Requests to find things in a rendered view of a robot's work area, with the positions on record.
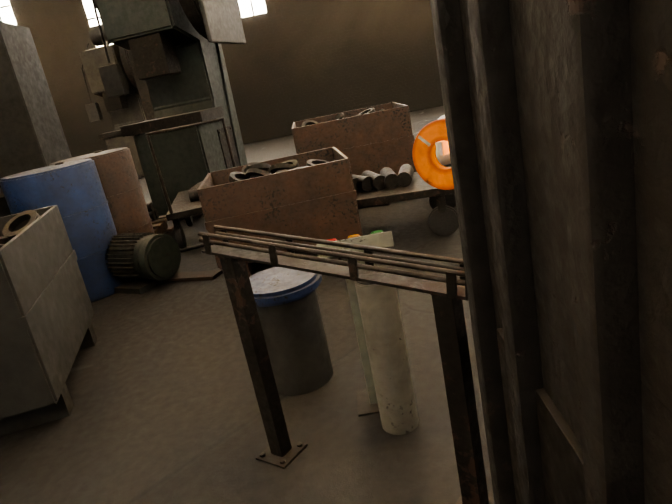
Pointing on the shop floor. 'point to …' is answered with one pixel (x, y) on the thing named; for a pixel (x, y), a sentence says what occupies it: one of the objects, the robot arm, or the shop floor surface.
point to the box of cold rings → (362, 136)
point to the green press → (177, 85)
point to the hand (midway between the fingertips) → (445, 146)
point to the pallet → (158, 220)
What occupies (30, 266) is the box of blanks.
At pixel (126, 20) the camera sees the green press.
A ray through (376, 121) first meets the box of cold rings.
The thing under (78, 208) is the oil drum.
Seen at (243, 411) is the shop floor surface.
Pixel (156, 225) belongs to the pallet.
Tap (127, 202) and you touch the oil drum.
